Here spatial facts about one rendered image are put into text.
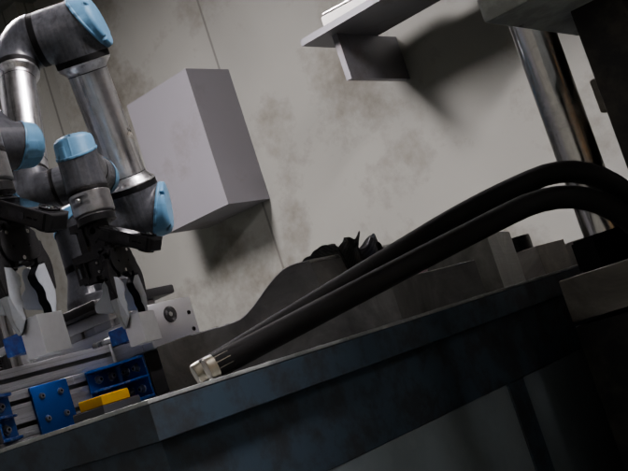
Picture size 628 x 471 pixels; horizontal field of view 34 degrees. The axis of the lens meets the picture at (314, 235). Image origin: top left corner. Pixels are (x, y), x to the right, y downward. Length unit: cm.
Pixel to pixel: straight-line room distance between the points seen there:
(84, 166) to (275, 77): 381
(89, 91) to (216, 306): 395
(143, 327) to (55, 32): 70
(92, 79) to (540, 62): 107
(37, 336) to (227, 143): 425
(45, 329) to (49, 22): 95
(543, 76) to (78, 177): 85
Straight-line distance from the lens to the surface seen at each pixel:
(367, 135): 527
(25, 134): 167
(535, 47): 150
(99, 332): 224
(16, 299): 144
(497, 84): 488
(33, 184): 202
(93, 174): 189
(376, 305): 151
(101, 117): 225
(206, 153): 554
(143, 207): 225
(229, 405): 100
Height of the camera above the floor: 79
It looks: 6 degrees up
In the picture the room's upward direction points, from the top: 18 degrees counter-clockwise
